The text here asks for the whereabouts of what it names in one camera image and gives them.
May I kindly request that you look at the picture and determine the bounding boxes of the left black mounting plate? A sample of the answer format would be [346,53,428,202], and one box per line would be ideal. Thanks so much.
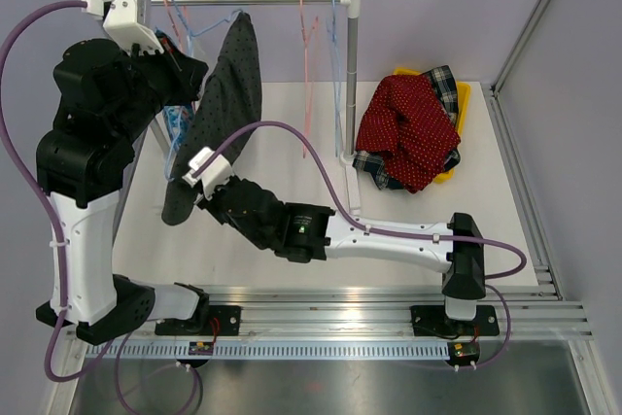
[155,304,242,337]

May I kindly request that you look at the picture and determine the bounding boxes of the pink hanger of white skirt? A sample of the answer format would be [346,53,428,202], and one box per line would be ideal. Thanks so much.
[163,0,193,55]

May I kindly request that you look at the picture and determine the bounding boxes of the black mounting plate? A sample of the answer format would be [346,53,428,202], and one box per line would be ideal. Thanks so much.
[410,305,501,340]
[155,304,242,337]

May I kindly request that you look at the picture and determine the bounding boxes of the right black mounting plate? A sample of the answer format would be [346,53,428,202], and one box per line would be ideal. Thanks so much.
[410,305,501,340]

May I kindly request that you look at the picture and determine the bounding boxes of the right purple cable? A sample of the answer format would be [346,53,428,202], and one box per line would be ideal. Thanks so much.
[187,121,529,285]

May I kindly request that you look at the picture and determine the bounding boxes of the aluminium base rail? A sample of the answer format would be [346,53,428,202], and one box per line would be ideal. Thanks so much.
[72,284,597,342]

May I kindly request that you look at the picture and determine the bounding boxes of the blue floral skirt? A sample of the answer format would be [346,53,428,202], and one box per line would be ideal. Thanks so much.
[163,103,194,152]

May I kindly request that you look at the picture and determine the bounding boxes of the red dotted skirt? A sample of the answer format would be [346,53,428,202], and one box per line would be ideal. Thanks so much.
[356,74,462,194]

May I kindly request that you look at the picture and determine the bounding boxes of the plaid skirt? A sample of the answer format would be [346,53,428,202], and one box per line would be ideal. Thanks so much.
[352,64,462,190]

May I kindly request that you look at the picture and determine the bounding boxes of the purple cable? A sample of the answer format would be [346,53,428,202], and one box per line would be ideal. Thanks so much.
[187,121,529,285]
[0,0,122,382]

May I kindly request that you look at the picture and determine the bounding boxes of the dark grey dotted skirt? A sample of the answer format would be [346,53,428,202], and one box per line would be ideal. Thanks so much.
[161,13,262,225]

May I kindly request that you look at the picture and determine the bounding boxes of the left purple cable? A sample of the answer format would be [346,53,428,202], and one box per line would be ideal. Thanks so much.
[0,0,122,382]

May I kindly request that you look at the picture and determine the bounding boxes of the yellow plastic bin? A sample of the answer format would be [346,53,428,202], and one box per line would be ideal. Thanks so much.
[393,67,471,184]

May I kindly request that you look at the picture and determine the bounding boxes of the blue hanger of plaid skirt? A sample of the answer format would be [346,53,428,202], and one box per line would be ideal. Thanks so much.
[326,0,343,157]

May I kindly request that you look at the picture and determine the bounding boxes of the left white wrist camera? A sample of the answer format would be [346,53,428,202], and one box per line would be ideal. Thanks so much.
[82,0,164,54]

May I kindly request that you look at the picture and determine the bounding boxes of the blue hanger of grey skirt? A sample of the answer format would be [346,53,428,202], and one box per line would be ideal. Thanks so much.
[169,0,244,57]

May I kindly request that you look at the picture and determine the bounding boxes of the silver clothes rack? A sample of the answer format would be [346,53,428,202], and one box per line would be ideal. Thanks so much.
[78,0,363,215]

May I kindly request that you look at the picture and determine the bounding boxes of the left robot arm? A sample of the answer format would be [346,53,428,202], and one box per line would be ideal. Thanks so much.
[36,33,208,345]

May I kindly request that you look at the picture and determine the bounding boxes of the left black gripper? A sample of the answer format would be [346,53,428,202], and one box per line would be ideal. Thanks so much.
[109,30,208,145]

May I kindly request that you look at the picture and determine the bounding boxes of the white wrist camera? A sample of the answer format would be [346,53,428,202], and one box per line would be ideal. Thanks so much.
[183,147,234,200]
[82,0,164,54]

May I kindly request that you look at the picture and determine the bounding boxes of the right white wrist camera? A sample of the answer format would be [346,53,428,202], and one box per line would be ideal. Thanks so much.
[183,147,234,200]

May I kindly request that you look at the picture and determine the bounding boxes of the white slotted cable duct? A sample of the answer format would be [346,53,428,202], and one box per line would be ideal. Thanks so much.
[86,339,449,361]

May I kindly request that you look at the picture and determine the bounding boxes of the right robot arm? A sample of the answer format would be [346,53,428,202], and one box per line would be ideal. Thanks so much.
[198,175,485,333]

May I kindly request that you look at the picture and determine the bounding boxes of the pink hanger of red skirt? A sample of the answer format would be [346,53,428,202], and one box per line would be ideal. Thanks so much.
[298,0,319,138]

